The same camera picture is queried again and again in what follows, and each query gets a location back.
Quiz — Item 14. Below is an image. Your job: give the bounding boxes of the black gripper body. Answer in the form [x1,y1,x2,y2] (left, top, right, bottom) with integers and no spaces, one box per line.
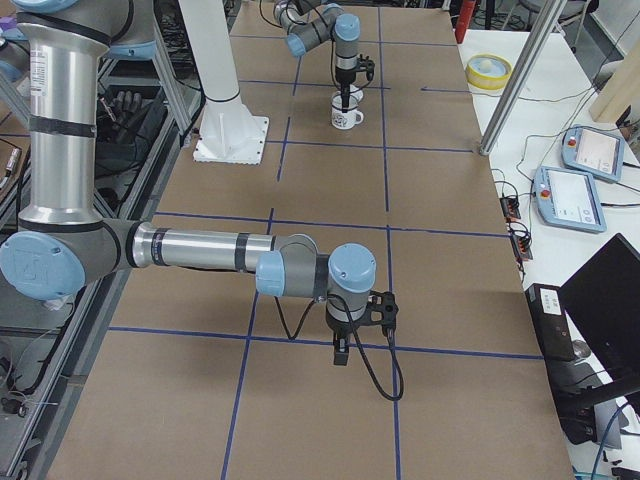
[334,67,356,91]
[326,314,363,345]

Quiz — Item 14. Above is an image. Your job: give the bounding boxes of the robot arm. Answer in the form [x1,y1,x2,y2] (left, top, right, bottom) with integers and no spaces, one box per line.
[1,1,381,365]
[273,1,366,112]

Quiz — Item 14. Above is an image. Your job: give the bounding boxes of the white enamel mug blue rim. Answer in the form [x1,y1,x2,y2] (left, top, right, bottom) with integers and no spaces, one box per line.
[331,92,364,130]

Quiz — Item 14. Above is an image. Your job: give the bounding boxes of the blue tape grid lines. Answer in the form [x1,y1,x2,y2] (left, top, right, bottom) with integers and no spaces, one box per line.
[107,7,546,480]

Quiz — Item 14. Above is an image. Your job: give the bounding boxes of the red cylinder tube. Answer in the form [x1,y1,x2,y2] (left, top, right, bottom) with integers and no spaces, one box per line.
[454,0,476,44]

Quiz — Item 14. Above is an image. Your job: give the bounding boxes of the yellow rimmed bowl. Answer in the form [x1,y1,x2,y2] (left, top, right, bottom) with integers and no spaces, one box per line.
[465,54,512,91]

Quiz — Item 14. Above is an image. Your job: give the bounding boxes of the black computer box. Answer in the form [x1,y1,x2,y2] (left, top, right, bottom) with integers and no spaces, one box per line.
[525,283,574,362]

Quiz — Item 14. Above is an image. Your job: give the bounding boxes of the near teach pendant tablet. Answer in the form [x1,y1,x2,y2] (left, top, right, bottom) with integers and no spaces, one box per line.
[533,166,607,233]

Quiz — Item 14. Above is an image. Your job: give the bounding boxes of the teach pendant tablet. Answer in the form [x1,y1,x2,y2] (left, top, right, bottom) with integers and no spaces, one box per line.
[533,166,607,233]
[561,125,624,183]

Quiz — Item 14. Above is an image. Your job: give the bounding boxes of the black monitor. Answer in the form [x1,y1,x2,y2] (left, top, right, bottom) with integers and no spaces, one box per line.
[556,233,639,413]

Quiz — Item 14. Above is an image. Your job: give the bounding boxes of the far teach pendant tablet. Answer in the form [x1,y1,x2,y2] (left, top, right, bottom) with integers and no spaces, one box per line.
[561,125,624,183]

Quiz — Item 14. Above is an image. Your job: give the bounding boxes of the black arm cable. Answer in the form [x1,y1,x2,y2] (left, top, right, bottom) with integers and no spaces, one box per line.
[273,294,405,401]
[258,0,371,96]

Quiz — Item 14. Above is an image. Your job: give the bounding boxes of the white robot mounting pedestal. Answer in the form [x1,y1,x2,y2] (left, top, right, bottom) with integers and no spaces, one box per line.
[179,0,269,165]

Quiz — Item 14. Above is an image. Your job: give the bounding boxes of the aluminium frame post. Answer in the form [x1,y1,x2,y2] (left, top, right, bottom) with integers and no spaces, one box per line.
[479,0,567,156]

